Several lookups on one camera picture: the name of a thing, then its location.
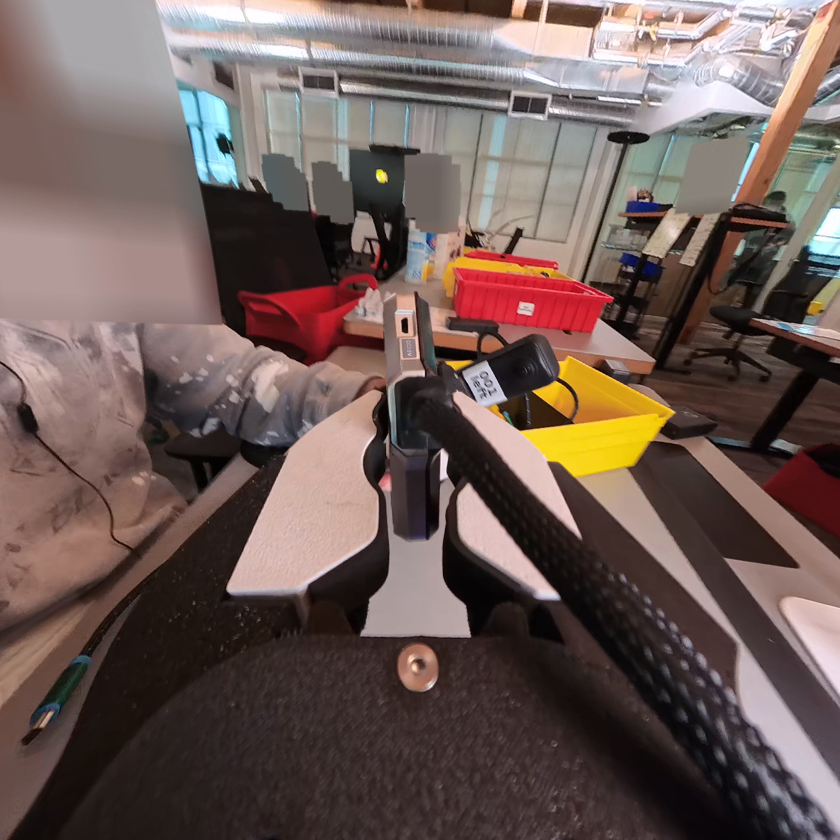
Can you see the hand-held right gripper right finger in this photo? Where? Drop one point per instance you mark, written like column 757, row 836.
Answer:
column 518, row 459

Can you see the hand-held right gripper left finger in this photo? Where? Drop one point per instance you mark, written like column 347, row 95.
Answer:
column 308, row 512

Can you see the black usb adapter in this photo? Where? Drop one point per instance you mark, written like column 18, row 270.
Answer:
column 472, row 324

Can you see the yellow plastic bin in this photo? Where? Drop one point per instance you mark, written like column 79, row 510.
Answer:
column 453, row 275
column 590, row 433

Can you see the silver hub adapter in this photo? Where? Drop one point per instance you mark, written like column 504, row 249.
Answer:
column 410, row 485

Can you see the person's left forearm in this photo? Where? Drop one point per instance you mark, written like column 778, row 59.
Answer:
column 262, row 394

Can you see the black bin divider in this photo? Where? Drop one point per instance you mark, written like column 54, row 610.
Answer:
column 541, row 410

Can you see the red plastic bin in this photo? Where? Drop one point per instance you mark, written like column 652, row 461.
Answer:
column 525, row 302
column 512, row 259

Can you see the grey small box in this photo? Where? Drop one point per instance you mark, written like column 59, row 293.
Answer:
column 617, row 371

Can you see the white blue printed package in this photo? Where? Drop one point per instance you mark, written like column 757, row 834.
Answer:
column 420, row 256

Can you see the cart with blue bins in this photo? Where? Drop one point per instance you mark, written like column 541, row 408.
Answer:
column 640, row 262

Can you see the row of white small bottles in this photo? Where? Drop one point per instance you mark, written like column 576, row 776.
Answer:
column 374, row 305

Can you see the black rectangular box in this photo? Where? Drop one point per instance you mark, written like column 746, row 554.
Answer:
column 689, row 423

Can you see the large red object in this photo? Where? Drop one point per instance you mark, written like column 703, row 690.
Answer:
column 295, row 315

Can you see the black office chair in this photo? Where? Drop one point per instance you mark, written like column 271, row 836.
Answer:
column 735, row 321

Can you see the black monitor on stand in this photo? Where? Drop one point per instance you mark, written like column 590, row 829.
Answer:
column 377, row 190

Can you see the person's grey hoodie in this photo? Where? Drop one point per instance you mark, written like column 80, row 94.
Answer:
column 65, row 459

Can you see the black floor lamp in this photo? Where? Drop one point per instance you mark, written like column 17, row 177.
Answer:
column 627, row 138

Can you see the black standing desk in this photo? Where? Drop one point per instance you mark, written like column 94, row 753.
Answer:
column 748, row 220

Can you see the wooden desk black legs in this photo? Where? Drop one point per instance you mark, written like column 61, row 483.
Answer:
column 807, row 334

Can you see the red bag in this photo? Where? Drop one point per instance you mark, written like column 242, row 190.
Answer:
column 807, row 485

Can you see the white tablet stand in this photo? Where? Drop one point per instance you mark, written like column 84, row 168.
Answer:
column 817, row 636

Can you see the large silver air duct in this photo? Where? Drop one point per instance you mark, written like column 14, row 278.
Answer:
column 459, row 39

